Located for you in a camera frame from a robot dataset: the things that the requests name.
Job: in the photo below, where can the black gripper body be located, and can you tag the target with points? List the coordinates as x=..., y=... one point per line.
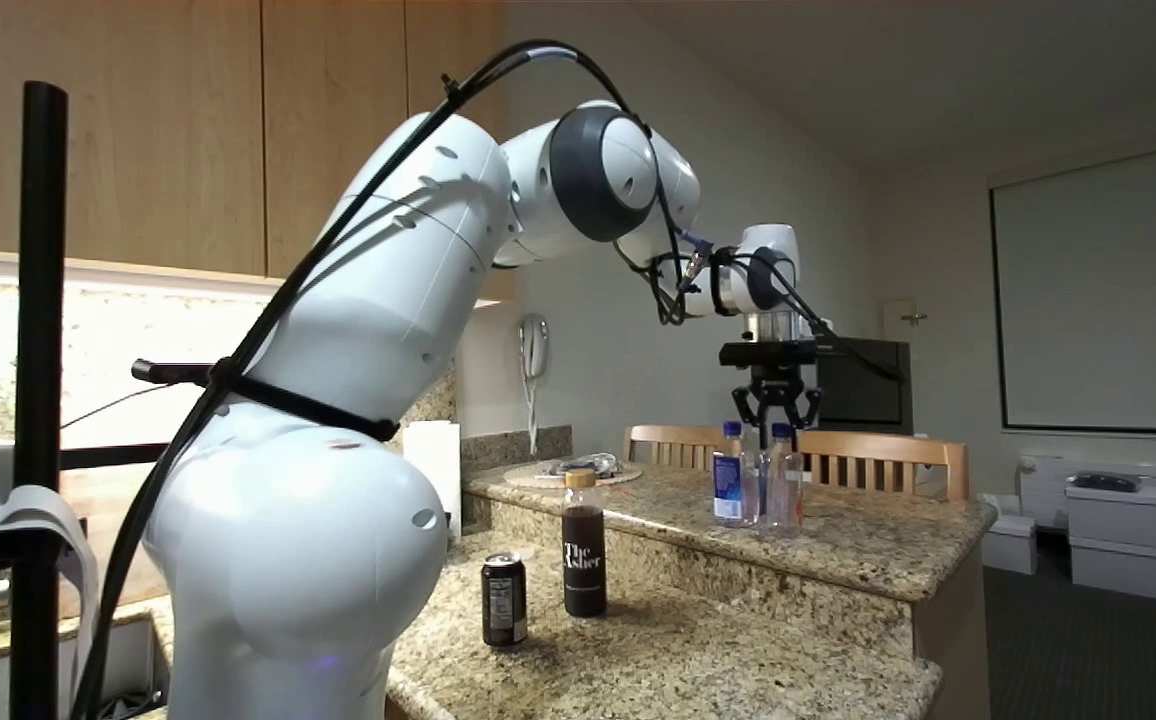
x=772, y=384

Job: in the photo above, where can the clear bottle large blue label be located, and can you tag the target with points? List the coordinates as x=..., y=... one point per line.
x=729, y=480

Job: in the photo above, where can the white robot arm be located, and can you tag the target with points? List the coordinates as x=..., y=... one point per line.
x=338, y=533

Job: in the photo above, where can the plate on counter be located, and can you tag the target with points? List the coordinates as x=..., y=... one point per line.
x=578, y=472

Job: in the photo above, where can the black computer monitor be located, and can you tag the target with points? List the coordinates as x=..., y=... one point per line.
x=870, y=384

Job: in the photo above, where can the wooden slatted chair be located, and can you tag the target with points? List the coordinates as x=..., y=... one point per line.
x=668, y=445
x=891, y=463

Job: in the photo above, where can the dark bottle with wooden cap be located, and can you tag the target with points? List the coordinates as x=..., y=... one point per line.
x=585, y=555

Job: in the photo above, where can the white storage box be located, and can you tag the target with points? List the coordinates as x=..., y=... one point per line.
x=1011, y=541

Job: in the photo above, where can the black drink can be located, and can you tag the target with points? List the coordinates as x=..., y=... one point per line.
x=507, y=602

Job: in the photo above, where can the white projector screen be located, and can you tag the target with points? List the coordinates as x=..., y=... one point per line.
x=1110, y=292

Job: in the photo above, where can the white printer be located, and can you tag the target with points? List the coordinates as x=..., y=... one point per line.
x=1120, y=533

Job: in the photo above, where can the black vertical pole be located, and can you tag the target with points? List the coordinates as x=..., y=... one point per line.
x=39, y=335

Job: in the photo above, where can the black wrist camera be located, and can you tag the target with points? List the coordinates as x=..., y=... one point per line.
x=772, y=352

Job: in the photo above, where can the white wall phone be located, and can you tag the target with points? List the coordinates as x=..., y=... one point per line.
x=535, y=350

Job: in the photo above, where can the wooden wall cabinets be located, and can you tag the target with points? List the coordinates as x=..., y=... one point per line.
x=176, y=133

